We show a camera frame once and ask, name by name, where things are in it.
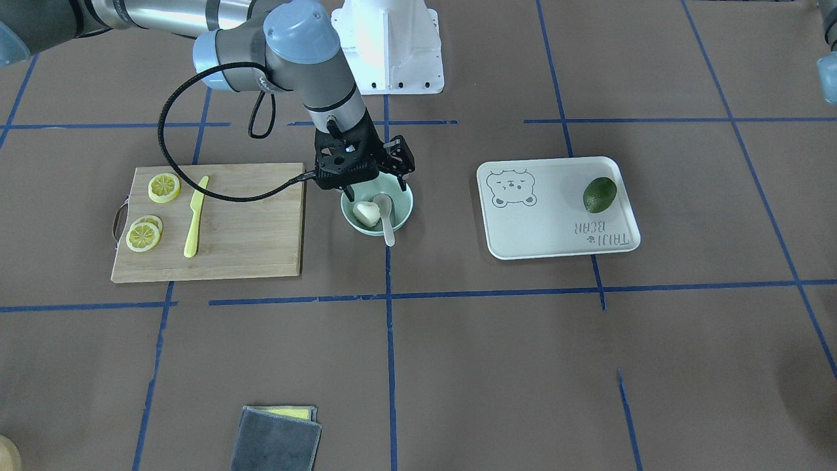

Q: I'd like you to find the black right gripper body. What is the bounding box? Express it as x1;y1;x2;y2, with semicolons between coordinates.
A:
315;124;381;190

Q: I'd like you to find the white ceramic soup spoon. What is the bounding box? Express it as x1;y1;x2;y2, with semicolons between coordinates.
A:
373;193;396;247

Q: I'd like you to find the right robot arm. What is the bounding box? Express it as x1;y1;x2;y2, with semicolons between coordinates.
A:
1;1;386;198

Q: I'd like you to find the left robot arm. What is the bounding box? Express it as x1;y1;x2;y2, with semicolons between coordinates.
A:
817;1;836;107

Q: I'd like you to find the light green bowl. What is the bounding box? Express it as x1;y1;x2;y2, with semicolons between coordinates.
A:
340;173;415;237

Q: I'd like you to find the wooden cutting board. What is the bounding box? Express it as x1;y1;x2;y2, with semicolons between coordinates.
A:
111;166;305;283

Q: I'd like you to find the yellow plastic knife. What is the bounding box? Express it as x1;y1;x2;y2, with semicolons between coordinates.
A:
183;190;205;258

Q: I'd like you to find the white bear serving tray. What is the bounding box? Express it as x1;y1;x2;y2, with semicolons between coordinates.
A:
476;156;641;260

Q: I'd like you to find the single lemon slice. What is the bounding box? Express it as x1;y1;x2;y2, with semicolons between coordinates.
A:
147;173;180;205

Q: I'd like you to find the lower stacked lemon slice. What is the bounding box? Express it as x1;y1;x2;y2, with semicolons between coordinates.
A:
130;215;163;233

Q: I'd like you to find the stacked lemon slice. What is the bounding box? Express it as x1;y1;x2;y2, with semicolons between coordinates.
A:
130;215;163;233
126;222;161;253

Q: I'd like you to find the top stacked lemon slice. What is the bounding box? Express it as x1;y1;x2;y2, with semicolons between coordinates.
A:
126;222;161;253

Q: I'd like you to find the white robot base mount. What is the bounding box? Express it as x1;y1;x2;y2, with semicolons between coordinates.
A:
331;1;445;96

